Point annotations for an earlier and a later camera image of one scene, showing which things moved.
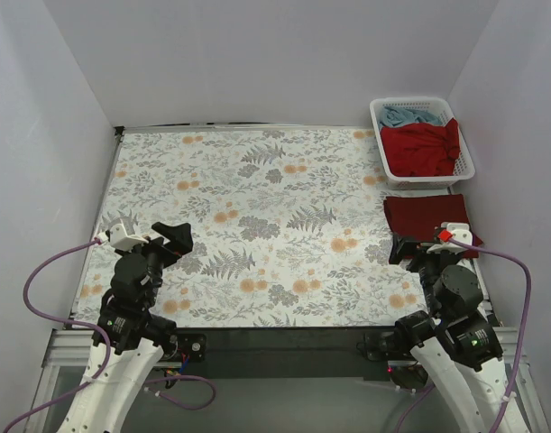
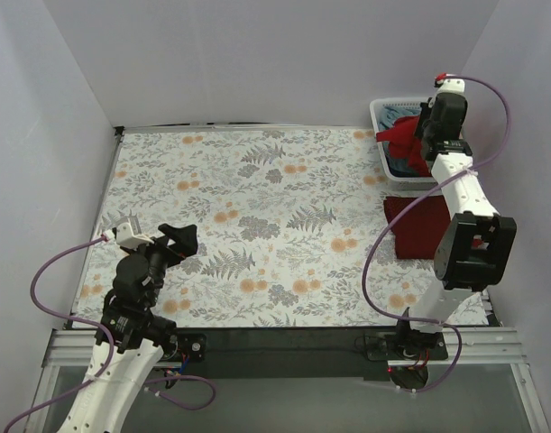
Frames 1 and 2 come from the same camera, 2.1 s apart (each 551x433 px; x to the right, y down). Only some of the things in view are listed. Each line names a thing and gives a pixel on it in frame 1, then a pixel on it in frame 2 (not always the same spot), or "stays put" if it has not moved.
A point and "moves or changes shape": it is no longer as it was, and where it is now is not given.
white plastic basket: x=463 y=169 stays put
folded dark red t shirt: x=413 y=216 stays put
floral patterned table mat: x=287 y=225 stays put
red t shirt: x=418 y=149 moves or changes shape
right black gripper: x=410 y=249 → x=425 y=131
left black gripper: x=165 y=248 stays put
